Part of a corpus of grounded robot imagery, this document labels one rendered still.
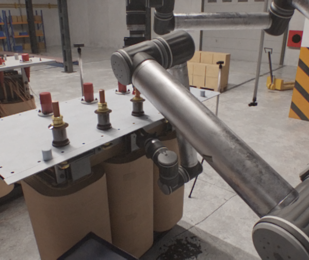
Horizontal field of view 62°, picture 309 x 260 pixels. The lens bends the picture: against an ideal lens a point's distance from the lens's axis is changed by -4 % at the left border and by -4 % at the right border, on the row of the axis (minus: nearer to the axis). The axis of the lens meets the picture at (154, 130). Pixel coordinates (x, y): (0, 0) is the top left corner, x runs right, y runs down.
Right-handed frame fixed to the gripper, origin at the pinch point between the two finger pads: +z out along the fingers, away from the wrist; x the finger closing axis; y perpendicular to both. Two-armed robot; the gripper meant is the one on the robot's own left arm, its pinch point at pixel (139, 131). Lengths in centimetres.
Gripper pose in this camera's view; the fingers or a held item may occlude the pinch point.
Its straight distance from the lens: 167.0
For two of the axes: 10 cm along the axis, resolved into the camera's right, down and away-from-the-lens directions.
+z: -5.0, -5.1, 7.0
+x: -8.6, 1.9, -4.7
